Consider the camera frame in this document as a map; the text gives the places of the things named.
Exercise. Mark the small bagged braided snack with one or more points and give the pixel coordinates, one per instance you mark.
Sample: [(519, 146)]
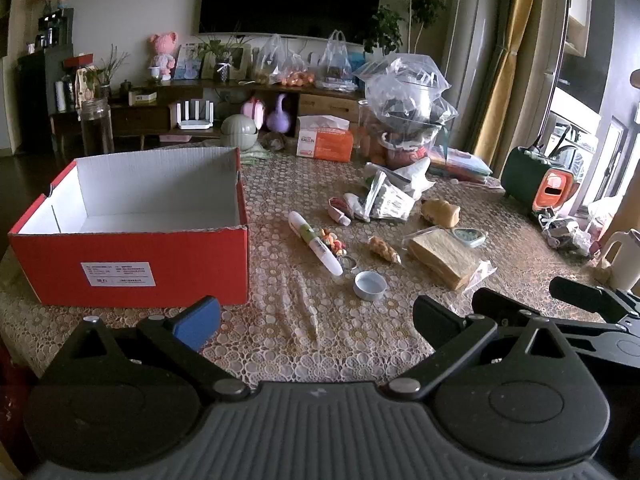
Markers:
[(382, 249)]

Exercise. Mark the tall glass jar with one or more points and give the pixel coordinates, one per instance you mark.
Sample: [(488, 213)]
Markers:
[(97, 130)]

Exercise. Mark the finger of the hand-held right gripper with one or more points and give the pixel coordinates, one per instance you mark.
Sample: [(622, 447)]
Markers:
[(585, 296), (500, 302)]

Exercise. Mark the red cardboard box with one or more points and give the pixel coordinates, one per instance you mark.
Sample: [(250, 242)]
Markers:
[(150, 255)]

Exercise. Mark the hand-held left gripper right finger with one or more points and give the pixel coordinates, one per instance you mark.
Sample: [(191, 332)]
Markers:
[(432, 322)]

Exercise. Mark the white wifi router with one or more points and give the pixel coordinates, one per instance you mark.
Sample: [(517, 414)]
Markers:
[(192, 122)]

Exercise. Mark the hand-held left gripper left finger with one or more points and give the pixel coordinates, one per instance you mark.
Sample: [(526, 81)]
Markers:
[(197, 324)]

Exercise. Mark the large clear plastic bag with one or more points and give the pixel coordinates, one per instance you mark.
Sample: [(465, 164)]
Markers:
[(405, 95)]

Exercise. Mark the photo picture frame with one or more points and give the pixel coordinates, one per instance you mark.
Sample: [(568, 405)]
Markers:
[(189, 62)]

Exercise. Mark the wooden picture frame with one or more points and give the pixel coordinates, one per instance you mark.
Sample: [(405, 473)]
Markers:
[(242, 57)]

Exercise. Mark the pink round bag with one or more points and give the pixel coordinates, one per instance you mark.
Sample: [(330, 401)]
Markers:
[(252, 110)]

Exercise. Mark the silver foil pouch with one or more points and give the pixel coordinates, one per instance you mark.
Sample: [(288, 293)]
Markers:
[(357, 207)]

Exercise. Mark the potted grass plant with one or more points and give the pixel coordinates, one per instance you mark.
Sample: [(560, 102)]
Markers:
[(105, 90)]

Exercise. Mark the dark side cabinet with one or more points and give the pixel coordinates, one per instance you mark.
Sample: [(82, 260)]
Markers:
[(42, 100)]

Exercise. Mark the potted plant striped vase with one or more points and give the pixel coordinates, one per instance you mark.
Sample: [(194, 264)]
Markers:
[(222, 70)]

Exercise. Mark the orange tissue box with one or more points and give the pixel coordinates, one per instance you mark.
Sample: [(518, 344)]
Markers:
[(325, 147)]

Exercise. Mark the white washing machine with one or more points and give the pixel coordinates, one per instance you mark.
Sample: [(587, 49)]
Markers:
[(575, 152)]

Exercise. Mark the stack of colourful folders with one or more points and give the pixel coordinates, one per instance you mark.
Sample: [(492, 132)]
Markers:
[(467, 165)]

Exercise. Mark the dark round ornament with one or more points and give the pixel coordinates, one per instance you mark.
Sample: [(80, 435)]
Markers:
[(274, 141)]

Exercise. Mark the green round ceramic pot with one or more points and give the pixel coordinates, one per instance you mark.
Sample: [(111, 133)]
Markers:
[(239, 132)]

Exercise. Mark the pink white small packet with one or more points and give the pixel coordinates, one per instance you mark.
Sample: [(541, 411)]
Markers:
[(339, 211)]

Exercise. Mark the white printed pouch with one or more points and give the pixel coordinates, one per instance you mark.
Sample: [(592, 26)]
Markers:
[(390, 200)]

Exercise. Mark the green small appliance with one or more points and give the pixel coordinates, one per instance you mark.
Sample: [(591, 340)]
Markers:
[(522, 180)]

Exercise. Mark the folded green cloth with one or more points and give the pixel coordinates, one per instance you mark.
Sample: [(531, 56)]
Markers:
[(255, 157)]

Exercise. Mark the brown bread bun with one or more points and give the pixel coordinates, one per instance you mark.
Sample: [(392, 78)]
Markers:
[(442, 212)]

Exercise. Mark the crumpled clear plastic wrap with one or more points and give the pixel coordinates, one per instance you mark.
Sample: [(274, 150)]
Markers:
[(570, 237)]

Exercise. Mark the printed snack bag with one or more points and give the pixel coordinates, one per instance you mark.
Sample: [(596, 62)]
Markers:
[(85, 85)]

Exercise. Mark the bagged sliced bread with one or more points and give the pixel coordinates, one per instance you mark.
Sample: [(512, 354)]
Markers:
[(440, 257)]

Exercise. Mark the white pen-shaped tube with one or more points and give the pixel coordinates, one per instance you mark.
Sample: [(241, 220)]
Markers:
[(315, 242)]

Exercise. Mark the black coffee machine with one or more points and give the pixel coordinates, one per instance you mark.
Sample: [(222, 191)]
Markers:
[(55, 27)]

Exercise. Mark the pink plush doll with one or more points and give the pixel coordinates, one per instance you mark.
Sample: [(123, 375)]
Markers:
[(164, 52)]

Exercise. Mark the yellow curtain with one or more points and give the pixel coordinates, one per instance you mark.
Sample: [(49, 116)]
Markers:
[(507, 85)]

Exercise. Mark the white bottle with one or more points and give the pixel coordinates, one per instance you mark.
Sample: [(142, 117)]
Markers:
[(61, 96)]

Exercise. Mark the plastic bag of oranges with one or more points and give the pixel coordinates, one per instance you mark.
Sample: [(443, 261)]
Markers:
[(295, 77)]

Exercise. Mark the white pitcher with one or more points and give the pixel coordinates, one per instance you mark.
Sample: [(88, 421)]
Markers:
[(625, 260)]

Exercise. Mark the flat red box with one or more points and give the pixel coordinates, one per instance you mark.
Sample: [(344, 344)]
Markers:
[(79, 60)]

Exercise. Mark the potted green tree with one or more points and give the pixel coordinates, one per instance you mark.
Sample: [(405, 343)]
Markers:
[(385, 30)]

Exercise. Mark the small beige box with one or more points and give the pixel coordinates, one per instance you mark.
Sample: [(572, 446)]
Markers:
[(142, 96)]

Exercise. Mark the clear bag of fruit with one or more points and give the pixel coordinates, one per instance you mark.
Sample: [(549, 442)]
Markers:
[(395, 152)]

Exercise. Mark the white standing air conditioner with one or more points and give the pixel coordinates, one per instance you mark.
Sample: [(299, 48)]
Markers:
[(475, 35)]

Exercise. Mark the wooden television cabinet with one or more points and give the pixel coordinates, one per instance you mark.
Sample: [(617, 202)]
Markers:
[(330, 105)]

